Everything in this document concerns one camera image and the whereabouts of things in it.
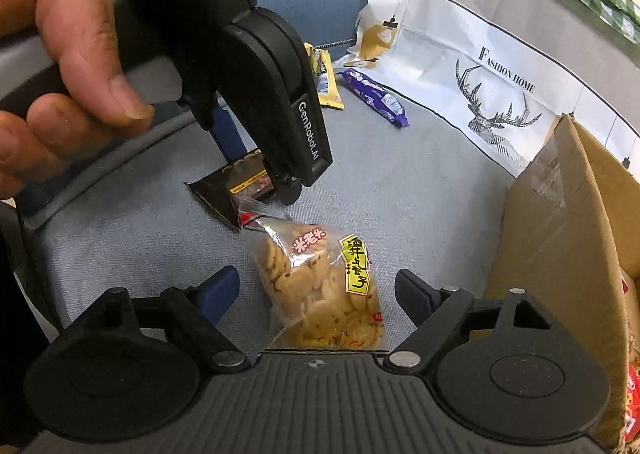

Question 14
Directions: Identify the yellow snack bar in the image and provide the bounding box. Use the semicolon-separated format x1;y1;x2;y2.
304;44;346;111

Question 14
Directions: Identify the clear bag of biscuits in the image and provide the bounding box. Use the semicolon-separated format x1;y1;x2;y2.
237;196;392;353

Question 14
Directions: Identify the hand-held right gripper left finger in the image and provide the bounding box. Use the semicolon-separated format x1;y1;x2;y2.
95;265;252;372

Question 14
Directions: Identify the white deer print pillow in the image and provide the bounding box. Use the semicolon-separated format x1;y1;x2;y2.
395;0;610;179

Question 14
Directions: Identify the purple biscuit packet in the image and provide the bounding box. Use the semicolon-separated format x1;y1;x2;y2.
339;68;411;129

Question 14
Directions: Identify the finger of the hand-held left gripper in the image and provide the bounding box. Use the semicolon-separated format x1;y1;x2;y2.
181;91;247;165
264;160;304;207

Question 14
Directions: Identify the black chocolate packet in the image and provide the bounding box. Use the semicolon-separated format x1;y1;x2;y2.
184;148;277;233

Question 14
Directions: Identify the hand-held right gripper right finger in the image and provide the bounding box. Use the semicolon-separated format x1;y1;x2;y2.
384;270;557;371

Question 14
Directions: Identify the cardboard box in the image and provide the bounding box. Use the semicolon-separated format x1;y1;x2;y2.
481;112;640;453

